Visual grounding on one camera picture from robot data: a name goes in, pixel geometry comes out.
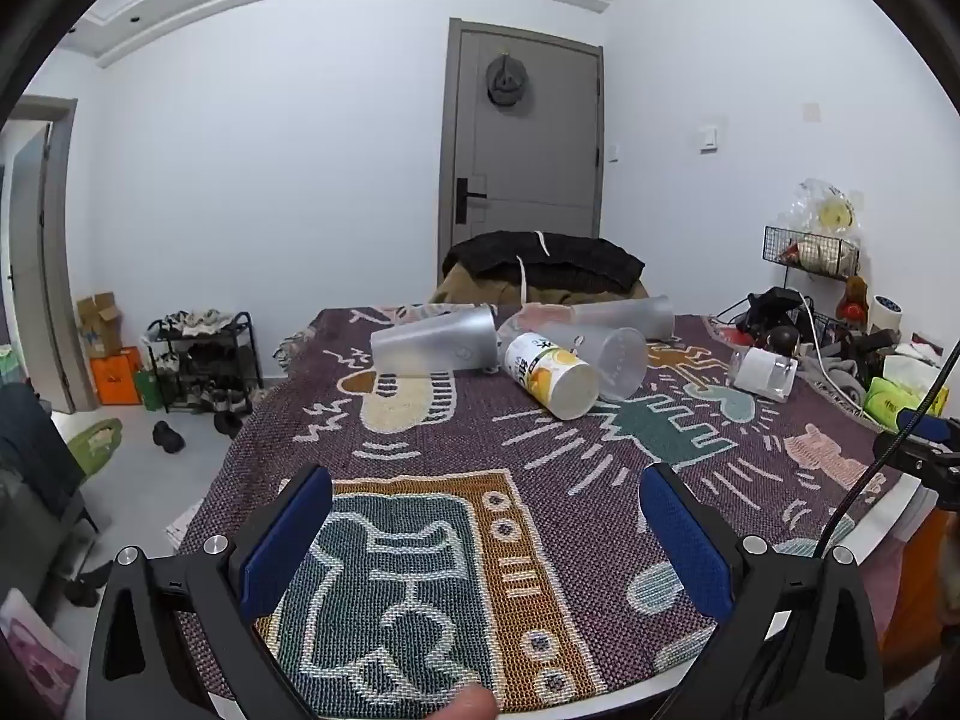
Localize grey hat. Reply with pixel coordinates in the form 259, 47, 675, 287
485, 52, 531, 116

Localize grey door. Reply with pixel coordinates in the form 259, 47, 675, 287
438, 18, 605, 302

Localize clear plastic cup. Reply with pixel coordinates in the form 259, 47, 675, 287
576, 326, 649, 403

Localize black wire basket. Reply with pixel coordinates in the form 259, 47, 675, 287
763, 224, 863, 281

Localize white cup with orange label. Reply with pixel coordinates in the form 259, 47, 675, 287
501, 331, 600, 422

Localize white tissue box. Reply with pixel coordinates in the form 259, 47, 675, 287
880, 353, 944, 392

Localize green paper bag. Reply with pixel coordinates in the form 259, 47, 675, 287
134, 363, 168, 413

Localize small white cup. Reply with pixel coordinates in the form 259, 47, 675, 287
730, 347, 799, 401

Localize orange box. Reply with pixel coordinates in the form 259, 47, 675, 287
89, 346, 144, 408

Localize black door handle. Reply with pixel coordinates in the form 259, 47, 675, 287
455, 177, 488, 225

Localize pink printed bag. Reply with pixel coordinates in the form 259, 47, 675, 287
0, 587, 81, 715

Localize white cable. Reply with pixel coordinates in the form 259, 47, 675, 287
799, 291, 865, 407

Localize grey door frame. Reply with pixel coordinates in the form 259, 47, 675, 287
0, 96, 80, 415

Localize cardboard box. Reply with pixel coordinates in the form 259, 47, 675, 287
76, 292, 124, 359

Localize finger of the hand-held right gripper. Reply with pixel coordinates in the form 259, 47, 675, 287
897, 407, 960, 485

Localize frosted plastic cup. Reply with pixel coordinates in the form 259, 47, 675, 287
370, 304, 500, 374
517, 295, 676, 341

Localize dark jacket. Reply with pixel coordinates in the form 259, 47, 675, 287
442, 231, 647, 295

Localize black shoe rack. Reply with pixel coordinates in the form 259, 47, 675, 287
145, 310, 264, 415

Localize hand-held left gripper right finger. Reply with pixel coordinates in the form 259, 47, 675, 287
639, 463, 887, 720

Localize clear plastic bag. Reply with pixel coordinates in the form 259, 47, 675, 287
787, 178, 861, 239

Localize black bag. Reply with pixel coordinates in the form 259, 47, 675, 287
738, 287, 816, 351

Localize black cable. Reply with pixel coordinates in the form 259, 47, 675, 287
813, 340, 960, 557

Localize brown plush toy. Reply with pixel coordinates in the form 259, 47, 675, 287
837, 275, 870, 321

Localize green packet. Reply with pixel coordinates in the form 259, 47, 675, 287
862, 378, 949, 426

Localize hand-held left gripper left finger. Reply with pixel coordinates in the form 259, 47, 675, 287
82, 463, 335, 720

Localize grey cloth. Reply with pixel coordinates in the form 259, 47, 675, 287
797, 355, 872, 412

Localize dark clothing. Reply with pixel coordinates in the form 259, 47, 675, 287
0, 382, 100, 537

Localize person's left hand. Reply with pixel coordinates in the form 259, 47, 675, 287
437, 685, 499, 720

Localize light green bag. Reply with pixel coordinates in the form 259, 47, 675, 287
66, 418, 125, 482

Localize black shoes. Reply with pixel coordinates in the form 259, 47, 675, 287
63, 568, 104, 610

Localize printed blanket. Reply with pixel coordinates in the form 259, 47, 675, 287
178, 304, 912, 715

